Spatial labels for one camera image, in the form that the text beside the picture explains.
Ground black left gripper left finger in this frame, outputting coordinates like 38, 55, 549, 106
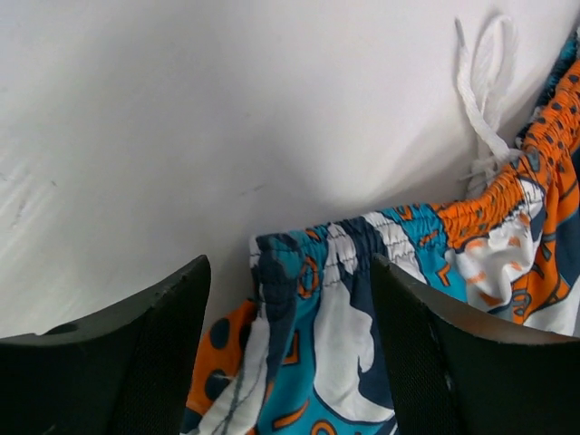
1, 256, 211, 434

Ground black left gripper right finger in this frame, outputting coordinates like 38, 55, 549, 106
371, 255, 579, 434

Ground colourful patterned shorts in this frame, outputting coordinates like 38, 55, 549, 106
180, 15, 579, 434

